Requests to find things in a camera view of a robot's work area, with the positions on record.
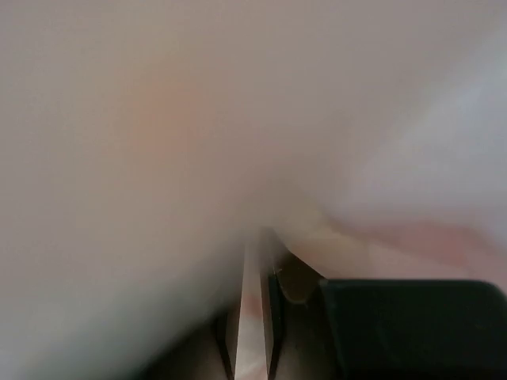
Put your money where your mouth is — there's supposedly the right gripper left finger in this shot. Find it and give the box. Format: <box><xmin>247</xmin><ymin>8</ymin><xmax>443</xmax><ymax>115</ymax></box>
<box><xmin>150</xmin><ymin>308</ymin><xmax>238</xmax><ymax>380</ymax></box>

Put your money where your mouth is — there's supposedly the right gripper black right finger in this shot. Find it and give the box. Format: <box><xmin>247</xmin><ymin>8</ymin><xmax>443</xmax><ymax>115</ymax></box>
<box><xmin>260</xmin><ymin>230</ymin><xmax>506</xmax><ymax>379</ymax></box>

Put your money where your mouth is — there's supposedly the pink plastic bag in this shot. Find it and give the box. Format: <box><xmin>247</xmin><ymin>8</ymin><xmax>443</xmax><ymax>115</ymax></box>
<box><xmin>1</xmin><ymin>1</ymin><xmax>506</xmax><ymax>379</ymax></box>

